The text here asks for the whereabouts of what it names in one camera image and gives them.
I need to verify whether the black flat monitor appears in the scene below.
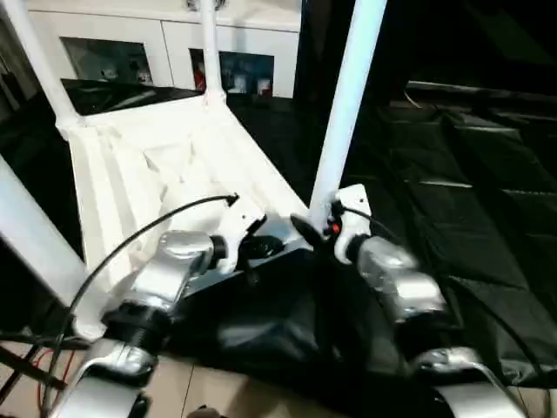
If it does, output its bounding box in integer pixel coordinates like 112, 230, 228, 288
404, 0, 557, 99

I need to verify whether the white glass door cabinet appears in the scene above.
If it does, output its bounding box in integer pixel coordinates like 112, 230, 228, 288
25, 0, 301, 100

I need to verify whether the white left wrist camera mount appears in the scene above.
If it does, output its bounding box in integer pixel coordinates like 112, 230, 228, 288
217, 198, 267, 275

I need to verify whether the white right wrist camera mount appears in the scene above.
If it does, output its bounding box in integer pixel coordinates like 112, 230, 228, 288
332, 183, 373, 265

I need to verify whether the white plastic table top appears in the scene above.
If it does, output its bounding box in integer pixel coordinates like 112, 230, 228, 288
56, 91, 312, 340

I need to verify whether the black glossy mat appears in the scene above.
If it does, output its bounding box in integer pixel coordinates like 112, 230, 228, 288
0, 78, 557, 418

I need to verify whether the white plastic table leg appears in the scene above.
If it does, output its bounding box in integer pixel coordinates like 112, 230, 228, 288
0, 156, 105, 340
307, 0, 388, 232
0, 0, 84, 131
198, 0, 230, 108

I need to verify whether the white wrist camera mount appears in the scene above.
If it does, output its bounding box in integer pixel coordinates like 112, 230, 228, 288
332, 183, 373, 265
217, 198, 267, 275

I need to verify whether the thin red cable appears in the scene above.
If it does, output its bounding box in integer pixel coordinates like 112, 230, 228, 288
37, 347, 75, 406

